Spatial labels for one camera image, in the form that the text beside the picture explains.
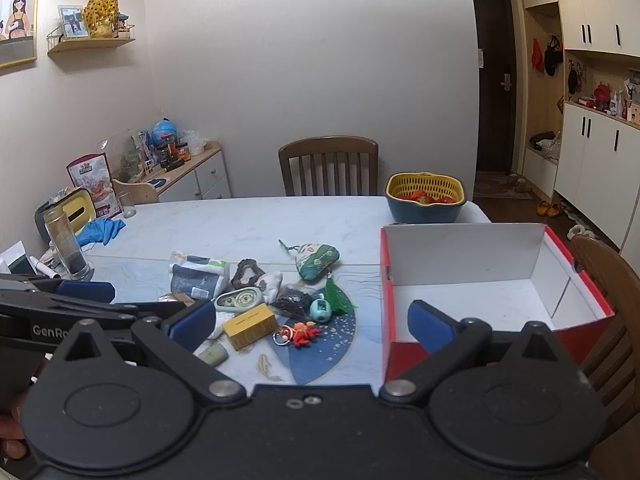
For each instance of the clear plastic bag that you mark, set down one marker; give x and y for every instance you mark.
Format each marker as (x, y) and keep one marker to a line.
(194, 141)

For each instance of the white sideboard with wooden top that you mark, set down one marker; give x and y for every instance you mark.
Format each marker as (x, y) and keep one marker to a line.
(210, 177)

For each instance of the white slippers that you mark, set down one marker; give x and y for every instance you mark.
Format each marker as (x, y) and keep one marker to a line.
(580, 232)

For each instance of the small yellow box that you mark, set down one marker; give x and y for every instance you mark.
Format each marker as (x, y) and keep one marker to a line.
(250, 327)

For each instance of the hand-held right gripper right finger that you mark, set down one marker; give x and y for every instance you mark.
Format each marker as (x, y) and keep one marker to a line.
(430, 327)

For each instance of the doormat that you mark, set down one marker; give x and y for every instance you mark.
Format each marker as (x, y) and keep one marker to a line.
(500, 187)

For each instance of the wall poster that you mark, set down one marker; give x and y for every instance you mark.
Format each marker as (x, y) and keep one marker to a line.
(17, 15)

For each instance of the teal pencil sharpener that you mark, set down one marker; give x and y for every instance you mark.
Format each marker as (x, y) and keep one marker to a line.
(320, 310)

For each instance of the pale green eraser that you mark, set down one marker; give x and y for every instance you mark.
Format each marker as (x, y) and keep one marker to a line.
(214, 354)

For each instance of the gold ornament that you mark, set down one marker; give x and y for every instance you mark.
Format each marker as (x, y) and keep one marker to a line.
(101, 15)

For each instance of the small photo frame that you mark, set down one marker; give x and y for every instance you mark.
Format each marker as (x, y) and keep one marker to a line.
(73, 22)

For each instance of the yellow slippers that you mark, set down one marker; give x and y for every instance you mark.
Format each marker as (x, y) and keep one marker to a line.
(548, 208)

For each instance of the blue basin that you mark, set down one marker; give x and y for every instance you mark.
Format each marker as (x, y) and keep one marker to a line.
(425, 212)

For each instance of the round-backed wooden chair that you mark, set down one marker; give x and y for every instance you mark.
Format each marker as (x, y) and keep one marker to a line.
(612, 285)

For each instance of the small drinking glass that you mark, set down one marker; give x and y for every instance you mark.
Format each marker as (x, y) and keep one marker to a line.
(127, 206)

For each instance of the red snack bag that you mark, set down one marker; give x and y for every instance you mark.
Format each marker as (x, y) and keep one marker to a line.
(92, 180)

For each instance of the dark entrance door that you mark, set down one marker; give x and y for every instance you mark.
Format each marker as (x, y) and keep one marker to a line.
(492, 70)

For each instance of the yellow strainer basket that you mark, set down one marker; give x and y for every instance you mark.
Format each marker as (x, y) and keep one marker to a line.
(400, 182)

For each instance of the white floor cabinet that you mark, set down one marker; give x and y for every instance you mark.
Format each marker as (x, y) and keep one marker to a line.
(595, 160)

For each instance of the white plush tooth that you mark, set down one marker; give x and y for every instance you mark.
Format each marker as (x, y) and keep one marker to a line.
(270, 285)

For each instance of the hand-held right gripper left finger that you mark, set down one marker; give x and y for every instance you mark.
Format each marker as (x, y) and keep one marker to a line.
(192, 324)

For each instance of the black seed bag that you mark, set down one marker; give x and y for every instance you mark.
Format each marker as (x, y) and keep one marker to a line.
(294, 301)

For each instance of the person's left hand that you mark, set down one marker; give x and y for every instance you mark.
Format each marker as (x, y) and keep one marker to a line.
(11, 437)

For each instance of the black hanging bag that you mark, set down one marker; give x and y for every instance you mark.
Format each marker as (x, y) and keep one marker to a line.
(552, 55)

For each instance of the white blue tissue pack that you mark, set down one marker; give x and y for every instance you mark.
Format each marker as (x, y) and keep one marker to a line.
(197, 272)

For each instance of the green plush sachet with tassel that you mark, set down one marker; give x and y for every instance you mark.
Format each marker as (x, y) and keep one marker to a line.
(317, 262)

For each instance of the wooden wall shelf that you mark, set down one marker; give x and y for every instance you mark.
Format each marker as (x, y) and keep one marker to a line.
(90, 44)

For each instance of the red and white cardboard box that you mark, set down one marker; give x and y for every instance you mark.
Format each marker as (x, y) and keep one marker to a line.
(480, 285)

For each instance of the slatted wooden chair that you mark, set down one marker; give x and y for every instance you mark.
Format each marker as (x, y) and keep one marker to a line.
(327, 152)

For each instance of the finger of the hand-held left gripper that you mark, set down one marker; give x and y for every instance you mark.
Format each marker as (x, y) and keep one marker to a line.
(85, 292)
(125, 309)

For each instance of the wooden high chair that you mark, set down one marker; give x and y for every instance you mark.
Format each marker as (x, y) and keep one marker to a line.
(137, 191)

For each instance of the red hanging bag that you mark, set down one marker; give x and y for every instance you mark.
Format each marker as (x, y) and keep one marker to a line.
(536, 55)

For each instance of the blue globe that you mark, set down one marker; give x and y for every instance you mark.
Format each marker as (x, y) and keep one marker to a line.
(164, 132)

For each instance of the white wall cabinet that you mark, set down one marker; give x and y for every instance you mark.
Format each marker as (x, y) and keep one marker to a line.
(595, 0)

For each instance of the blue cloth glove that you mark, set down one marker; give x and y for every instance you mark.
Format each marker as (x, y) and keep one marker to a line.
(100, 232)

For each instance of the pile of strawberries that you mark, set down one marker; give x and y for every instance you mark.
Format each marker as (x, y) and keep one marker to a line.
(417, 196)

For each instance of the tall glass cup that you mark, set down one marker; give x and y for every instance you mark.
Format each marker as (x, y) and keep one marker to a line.
(67, 245)

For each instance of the green correction tape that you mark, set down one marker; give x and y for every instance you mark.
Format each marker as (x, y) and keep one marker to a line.
(239, 301)

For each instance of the white green box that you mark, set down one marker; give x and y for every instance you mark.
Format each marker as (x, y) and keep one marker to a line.
(15, 259)

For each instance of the tissue box with yellow lid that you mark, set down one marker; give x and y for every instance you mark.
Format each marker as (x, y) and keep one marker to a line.
(65, 210)

